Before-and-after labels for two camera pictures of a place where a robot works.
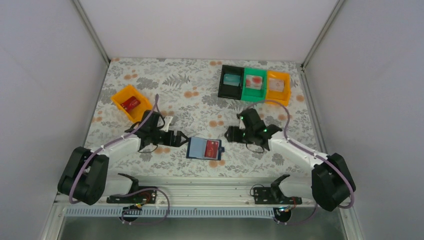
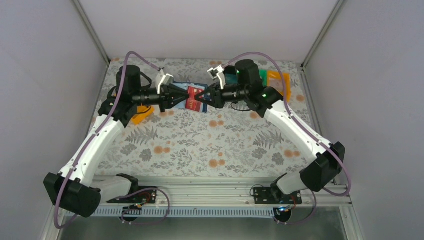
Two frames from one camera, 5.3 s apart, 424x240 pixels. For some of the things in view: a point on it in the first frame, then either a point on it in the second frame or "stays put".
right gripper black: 236,133 to 214,96
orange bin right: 278,86 stays put
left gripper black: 174,138 to 163,98
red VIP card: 211,149 to 192,103
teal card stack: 231,79 stays put
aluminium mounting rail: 143,191 stays put
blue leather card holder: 205,149 to 184,87
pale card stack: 276,85 stays put
